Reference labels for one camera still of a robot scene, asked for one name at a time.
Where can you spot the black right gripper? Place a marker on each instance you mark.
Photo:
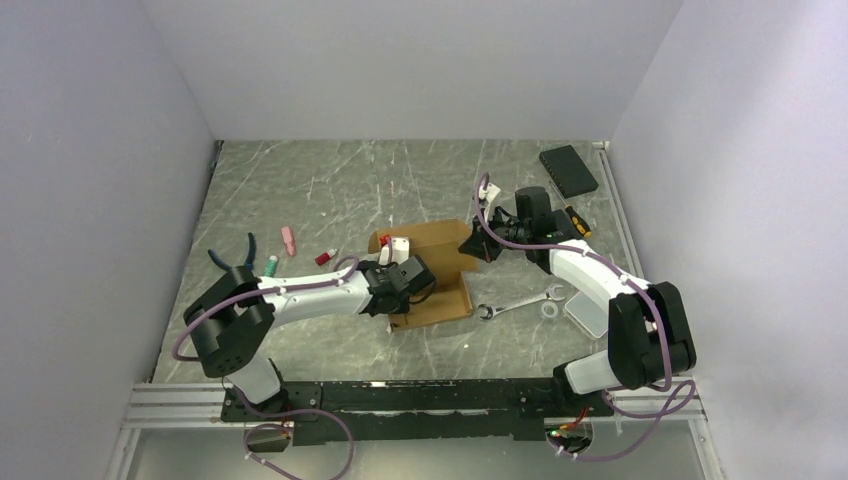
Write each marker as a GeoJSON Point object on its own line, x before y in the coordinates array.
{"type": "Point", "coordinates": [479, 243]}

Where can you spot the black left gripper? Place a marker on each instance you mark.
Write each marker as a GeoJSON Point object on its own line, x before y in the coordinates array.
{"type": "Point", "coordinates": [405, 306]}

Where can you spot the brown cardboard paper box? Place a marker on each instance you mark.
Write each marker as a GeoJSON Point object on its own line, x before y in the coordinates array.
{"type": "Point", "coordinates": [437, 243]}

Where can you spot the red small bottle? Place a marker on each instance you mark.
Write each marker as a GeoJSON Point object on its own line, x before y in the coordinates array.
{"type": "Point", "coordinates": [325, 257]}

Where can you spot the pink tube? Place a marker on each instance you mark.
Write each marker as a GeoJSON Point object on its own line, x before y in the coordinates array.
{"type": "Point", "coordinates": [288, 241]}

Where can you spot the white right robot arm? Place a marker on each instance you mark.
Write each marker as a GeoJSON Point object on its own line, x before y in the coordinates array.
{"type": "Point", "coordinates": [648, 335]}

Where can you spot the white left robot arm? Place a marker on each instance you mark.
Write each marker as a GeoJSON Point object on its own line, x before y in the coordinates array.
{"type": "Point", "coordinates": [227, 325]}

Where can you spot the black flat box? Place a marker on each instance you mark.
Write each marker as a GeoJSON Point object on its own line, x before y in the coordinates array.
{"type": "Point", "coordinates": [568, 172]}

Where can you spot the silver combination wrench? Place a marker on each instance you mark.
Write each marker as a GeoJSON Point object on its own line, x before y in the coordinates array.
{"type": "Point", "coordinates": [553, 293]}

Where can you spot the clear tape roll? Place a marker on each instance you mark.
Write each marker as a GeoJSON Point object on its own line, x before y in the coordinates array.
{"type": "Point", "coordinates": [549, 310]}

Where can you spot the yellow black screwdriver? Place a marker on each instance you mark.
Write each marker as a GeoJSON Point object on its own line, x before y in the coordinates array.
{"type": "Point", "coordinates": [580, 226]}

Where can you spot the green white tube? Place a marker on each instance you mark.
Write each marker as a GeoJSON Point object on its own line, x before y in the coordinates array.
{"type": "Point", "coordinates": [271, 266]}

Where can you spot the clear plastic lid case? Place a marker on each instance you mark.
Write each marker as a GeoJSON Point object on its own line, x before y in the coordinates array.
{"type": "Point", "coordinates": [587, 315]}

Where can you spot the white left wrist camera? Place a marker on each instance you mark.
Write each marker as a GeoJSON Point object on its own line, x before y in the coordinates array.
{"type": "Point", "coordinates": [393, 249]}

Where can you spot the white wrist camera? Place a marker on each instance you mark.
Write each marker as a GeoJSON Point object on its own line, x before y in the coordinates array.
{"type": "Point", "coordinates": [487, 199]}
{"type": "Point", "coordinates": [393, 249]}

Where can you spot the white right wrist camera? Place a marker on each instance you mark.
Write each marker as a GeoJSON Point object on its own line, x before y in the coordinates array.
{"type": "Point", "coordinates": [487, 199]}

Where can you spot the blue handled pliers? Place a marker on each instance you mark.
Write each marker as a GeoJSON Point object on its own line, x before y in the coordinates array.
{"type": "Point", "coordinates": [228, 261]}

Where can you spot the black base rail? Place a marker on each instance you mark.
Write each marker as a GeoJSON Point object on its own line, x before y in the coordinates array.
{"type": "Point", "coordinates": [523, 409]}

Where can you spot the aluminium frame rail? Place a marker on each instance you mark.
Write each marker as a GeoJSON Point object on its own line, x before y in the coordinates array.
{"type": "Point", "coordinates": [199, 405]}

